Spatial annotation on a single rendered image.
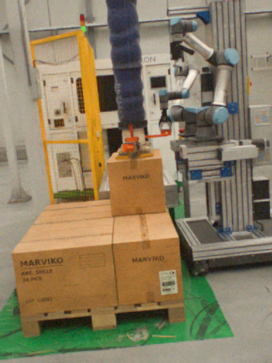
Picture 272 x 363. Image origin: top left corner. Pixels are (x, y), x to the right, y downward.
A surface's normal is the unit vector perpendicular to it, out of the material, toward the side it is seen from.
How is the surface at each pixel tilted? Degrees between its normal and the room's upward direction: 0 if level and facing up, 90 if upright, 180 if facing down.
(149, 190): 90
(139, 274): 90
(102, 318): 90
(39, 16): 90
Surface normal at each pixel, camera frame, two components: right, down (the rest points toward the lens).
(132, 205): -0.04, 0.19
